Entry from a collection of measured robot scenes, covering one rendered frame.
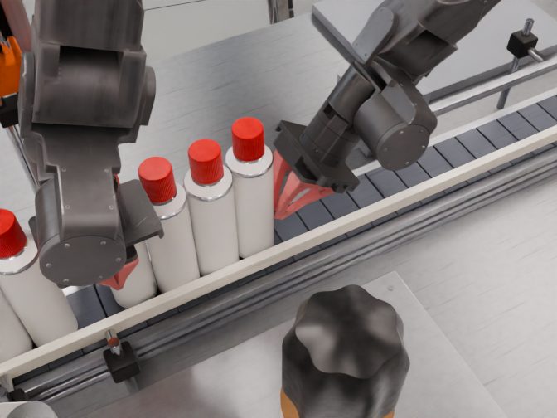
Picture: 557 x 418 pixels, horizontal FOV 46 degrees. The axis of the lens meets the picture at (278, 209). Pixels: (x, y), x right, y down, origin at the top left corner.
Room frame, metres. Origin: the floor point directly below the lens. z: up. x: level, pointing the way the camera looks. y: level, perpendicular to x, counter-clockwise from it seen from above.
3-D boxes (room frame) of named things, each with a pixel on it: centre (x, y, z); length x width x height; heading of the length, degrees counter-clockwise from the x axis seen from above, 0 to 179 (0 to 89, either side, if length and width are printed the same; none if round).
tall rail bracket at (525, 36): (0.78, -0.37, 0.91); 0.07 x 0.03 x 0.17; 28
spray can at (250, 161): (0.48, 0.03, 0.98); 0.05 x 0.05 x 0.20
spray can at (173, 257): (0.43, 0.12, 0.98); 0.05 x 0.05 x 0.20
